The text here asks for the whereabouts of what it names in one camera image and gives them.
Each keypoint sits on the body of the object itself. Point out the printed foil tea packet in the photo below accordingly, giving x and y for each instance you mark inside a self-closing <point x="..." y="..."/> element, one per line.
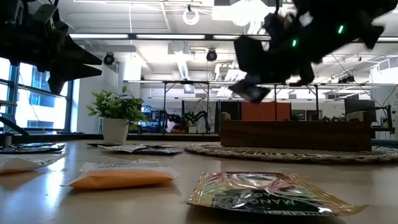
<point x="164" y="145"/>
<point x="18" y="163"/>

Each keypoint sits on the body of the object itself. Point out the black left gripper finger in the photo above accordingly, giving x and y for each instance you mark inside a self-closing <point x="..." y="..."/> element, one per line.
<point x="71" y="74"/>
<point x="77" y="56"/>

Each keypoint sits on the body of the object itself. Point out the gold foil mango tea packet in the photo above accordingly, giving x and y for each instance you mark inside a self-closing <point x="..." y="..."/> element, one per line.
<point x="264" y="199"/>

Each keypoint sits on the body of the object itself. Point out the dark window frame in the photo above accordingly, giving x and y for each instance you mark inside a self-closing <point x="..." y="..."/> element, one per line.
<point x="14" y="93"/>

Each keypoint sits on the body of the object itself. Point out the green plant in white pot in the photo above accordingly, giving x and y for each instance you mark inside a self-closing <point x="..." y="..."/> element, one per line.
<point x="115" y="130"/>

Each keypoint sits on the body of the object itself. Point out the black ceiling spotlight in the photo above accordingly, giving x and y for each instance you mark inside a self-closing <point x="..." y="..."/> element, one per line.
<point x="347" y="79"/>

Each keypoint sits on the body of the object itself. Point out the black background robot arms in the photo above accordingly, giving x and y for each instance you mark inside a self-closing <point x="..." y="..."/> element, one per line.
<point x="174" y="119"/>

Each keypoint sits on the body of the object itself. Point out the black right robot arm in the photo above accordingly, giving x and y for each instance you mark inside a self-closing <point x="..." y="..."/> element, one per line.
<point x="326" y="15"/>

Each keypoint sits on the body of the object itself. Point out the black round ceiling speaker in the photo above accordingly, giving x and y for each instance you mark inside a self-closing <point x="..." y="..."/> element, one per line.
<point x="109" y="59"/>
<point x="211" y="56"/>

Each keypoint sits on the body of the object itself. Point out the blue storage shelf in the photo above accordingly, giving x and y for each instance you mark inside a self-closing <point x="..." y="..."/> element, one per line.
<point x="152" y="116"/>

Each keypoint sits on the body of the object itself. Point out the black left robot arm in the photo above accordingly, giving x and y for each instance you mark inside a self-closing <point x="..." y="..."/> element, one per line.
<point x="12" y="37"/>

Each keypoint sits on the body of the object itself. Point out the black computer monitor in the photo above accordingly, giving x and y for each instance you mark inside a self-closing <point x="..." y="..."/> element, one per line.
<point x="360" y="105"/>

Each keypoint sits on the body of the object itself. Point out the long ceiling light bar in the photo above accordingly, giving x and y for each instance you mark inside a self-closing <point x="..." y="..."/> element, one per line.
<point x="171" y="36"/>

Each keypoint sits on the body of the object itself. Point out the orange tea packet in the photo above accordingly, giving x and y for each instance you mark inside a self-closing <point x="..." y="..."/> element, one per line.
<point x="121" y="179"/>

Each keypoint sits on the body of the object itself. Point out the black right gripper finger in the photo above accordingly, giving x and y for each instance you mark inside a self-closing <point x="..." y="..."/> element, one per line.
<point x="252" y="90"/>
<point x="304" y="74"/>

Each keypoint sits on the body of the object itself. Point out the black metal table frame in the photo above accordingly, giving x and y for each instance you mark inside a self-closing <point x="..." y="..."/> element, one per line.
<point x="62" y="137"/>

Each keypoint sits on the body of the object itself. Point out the black partition panel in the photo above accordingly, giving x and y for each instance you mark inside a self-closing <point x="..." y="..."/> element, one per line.
<point x="234" y="107"/>

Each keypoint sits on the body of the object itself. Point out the round woven straw placemat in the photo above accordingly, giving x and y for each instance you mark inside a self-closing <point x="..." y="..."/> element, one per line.
<point x="248" y="154"/>

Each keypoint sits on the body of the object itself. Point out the black metal frame stand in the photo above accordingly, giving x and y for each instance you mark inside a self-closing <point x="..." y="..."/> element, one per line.
<point x="275" y="105"/>
<point x="164" y="109"/>

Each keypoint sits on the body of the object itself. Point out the dark wooden tea box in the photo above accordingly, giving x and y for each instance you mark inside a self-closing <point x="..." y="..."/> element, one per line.
<point x="295" y="135"/>

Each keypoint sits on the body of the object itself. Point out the dark foil tea packet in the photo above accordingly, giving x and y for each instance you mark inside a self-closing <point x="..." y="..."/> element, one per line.
<point x="31" y="148"/>
<point x="161" y="151"/>

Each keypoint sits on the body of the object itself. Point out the white ceiling vent pipe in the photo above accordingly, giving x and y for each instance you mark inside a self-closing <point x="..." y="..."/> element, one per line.
<point x="183" y="68"/>

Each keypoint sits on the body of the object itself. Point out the patterned cloth panel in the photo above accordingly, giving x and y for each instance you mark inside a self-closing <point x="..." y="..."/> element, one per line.
<point x="199" y="105"/>

